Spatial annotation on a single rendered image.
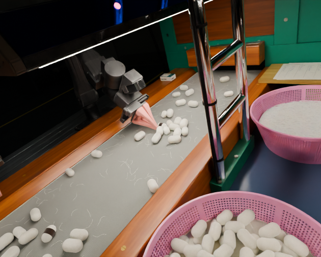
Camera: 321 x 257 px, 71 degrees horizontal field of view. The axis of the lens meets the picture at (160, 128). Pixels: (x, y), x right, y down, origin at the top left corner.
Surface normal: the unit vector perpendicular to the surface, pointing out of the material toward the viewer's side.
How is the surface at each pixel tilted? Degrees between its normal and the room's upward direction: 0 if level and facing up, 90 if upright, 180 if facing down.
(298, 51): 90
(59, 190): 0
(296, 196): 0
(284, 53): 90
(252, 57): 90
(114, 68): 41
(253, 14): 90
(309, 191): 0
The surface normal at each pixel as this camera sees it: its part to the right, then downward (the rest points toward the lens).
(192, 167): -0.23, -0.84
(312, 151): -0.31, 0.78
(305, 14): -0.60, 0.53
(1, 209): 0.37, -0.48
